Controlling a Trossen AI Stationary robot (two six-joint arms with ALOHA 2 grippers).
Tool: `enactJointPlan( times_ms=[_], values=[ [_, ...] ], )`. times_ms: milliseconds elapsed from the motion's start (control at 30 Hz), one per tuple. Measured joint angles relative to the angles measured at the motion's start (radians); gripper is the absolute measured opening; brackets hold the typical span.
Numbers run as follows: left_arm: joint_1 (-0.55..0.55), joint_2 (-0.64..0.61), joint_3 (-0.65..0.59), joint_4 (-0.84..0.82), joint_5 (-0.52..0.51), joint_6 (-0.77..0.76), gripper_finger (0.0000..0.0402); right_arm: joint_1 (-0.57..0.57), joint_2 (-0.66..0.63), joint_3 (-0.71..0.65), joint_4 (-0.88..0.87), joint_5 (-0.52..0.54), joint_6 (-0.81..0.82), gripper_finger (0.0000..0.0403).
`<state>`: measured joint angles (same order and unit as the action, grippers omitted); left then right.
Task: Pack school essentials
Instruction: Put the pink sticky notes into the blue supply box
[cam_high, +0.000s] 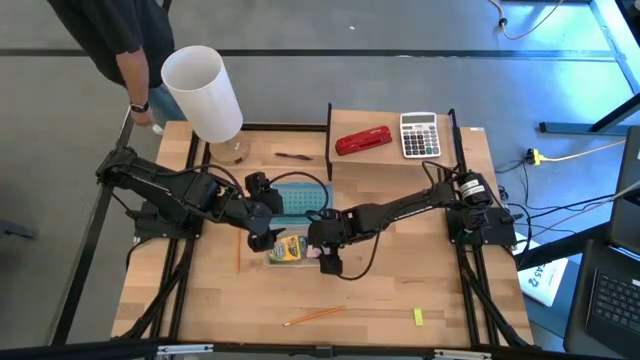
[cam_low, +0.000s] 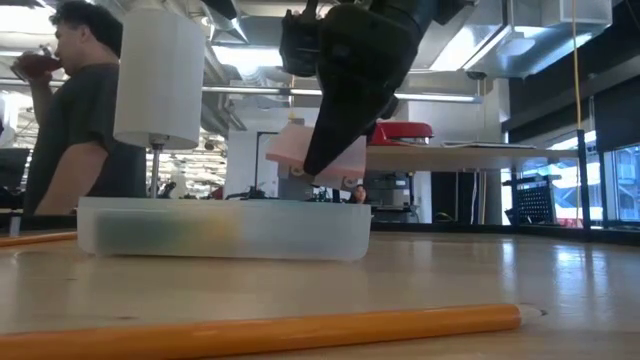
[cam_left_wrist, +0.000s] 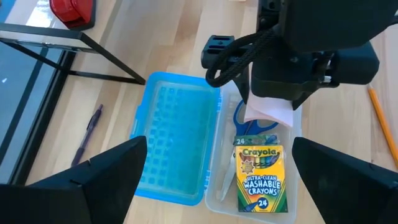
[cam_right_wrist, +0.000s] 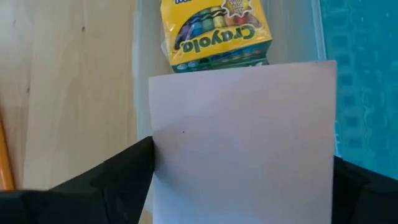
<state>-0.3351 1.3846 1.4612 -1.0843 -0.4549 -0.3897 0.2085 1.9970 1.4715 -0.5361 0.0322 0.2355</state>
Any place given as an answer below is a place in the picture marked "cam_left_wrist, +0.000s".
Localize orange pencil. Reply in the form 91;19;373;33
367;85;398;170

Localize blue handled scissors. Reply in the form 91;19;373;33
218;99;280;202

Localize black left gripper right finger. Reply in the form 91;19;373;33
291;136;398;224

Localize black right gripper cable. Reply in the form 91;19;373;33
205;28;282;88

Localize clear plastic pencil box base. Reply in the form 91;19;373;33
204;80;303;224

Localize blue studded pencil box lid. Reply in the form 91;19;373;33
128;71;222;207

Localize red stapler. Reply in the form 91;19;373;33
49;0;96;32

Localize yellow green crayon box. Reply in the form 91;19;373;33
233;134;289;214

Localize purple pen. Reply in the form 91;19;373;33
70;103;104;167

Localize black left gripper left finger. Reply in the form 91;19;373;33
0;135;148;224

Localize black aluminium table frame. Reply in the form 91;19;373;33
0;46;77;186

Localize pink sticky notes pad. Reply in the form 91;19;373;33
243;90;295;129

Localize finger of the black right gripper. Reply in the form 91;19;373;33
233;67;251;105
290;91;313;111

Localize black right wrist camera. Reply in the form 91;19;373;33
201;34;236;71

